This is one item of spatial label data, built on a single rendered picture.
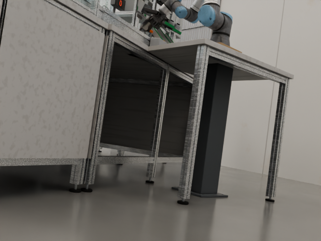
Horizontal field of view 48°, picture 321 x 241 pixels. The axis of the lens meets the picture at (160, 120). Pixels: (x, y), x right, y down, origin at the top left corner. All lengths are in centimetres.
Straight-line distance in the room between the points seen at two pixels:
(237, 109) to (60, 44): 417
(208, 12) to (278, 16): 327
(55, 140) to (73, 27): 51
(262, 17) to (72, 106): 433
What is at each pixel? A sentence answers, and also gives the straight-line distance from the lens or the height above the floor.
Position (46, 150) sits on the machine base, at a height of 20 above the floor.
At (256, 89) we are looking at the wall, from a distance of 539.
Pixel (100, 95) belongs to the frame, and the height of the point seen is 49.
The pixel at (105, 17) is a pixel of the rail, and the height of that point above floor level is 91.
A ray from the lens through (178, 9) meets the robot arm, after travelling 256.
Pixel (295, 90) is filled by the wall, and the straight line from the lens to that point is 507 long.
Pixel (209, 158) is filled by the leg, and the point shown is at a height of 23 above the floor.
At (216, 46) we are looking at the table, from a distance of 197.
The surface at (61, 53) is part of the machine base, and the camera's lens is 164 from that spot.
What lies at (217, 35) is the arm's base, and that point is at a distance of 241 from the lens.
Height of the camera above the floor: 34
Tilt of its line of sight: 2 degrees up
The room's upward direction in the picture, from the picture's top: 8 degrees clockwise
